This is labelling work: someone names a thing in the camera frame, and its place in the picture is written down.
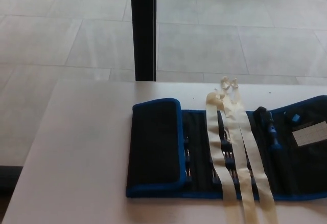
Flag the black blue-trimmed toolkit pouch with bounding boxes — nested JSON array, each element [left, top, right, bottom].
[[125, 95, 327, 201]]

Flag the masking tape strip curled end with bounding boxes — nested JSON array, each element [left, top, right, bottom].
[[205, 92, 241, 224]]

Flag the masking tape strip crumpled end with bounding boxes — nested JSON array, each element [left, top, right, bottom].
[[219, 76, 259, 224]]

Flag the white grid card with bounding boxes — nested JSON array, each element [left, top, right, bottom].
[[291, 121, 327, 147]]

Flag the black vertical post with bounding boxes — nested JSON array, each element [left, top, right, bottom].
[[129, 0, 157, 82]]

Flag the blue black screwdriver handle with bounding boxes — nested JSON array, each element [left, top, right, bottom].
[[253, 106, 285, 159]]

